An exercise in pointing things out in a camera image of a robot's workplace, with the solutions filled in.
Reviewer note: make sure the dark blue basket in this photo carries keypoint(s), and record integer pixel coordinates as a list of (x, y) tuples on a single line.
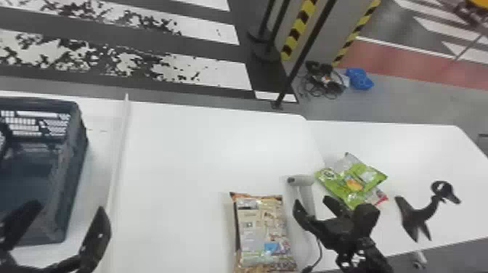
[(45, 160)]

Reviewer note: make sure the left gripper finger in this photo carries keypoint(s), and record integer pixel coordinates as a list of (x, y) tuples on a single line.
[(95, 236), (17, 225)]

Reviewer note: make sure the yellow black striped post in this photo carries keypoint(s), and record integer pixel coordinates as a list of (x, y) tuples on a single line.
[(354, 34), (295, 30)]

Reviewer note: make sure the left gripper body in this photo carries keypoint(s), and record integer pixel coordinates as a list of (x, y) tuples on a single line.
[(42, 267)]

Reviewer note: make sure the blue bag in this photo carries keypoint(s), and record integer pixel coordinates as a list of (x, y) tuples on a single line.
[(359, 78)]

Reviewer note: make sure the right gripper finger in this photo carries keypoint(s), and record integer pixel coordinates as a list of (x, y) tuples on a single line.
[(335, 207), (305, 221)]

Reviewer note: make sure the hand scanner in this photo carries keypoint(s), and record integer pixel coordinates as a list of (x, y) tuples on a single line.
[(303, 188)]

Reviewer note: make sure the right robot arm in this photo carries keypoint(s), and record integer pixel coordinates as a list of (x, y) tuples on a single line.
[(366, 259)]

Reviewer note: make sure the orange cereal bag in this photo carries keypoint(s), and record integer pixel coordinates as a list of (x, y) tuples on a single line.
[(261, 232)]

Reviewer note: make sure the green snack packet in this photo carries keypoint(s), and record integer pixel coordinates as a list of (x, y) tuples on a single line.
[(352, 183)]

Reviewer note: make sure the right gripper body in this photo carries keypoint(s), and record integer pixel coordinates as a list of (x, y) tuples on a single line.
[(339, 232)]

